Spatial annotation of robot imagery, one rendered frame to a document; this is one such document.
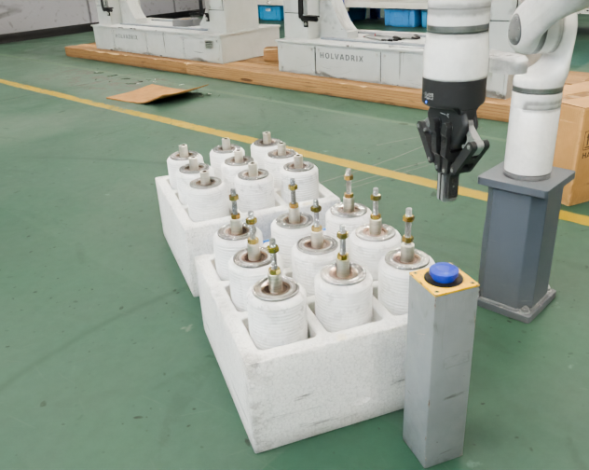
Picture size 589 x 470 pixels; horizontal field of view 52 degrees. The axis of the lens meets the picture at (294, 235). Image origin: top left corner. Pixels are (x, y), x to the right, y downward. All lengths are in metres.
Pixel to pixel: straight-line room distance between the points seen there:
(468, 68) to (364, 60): 2.60
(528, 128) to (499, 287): 0.35
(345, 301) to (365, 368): 0.12
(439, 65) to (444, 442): 0.57
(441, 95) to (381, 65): 2.52
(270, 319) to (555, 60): 0.71
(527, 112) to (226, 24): 3.11
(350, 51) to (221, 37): 1.08
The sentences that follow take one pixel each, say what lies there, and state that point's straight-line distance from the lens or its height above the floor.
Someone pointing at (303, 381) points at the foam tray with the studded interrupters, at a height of 0.12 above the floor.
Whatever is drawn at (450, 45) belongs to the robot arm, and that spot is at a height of 0.63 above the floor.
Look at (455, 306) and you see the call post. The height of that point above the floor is 0.29.
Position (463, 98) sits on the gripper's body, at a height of 0.57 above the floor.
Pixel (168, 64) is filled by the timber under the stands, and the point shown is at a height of 0.05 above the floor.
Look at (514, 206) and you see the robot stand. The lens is 1.28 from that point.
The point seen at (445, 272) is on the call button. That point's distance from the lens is 0.84.
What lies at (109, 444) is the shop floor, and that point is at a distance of 1.11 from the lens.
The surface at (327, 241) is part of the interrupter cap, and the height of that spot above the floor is 0.25.
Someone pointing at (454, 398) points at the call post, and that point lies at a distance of 0.95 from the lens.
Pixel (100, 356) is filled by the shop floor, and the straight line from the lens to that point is 1.32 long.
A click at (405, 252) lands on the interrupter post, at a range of 1.02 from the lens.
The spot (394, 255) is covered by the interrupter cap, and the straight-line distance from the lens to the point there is 1.05.
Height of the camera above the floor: 0.73
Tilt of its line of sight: 25 degrees down
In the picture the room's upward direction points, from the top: 3 degrees counter-clockwise
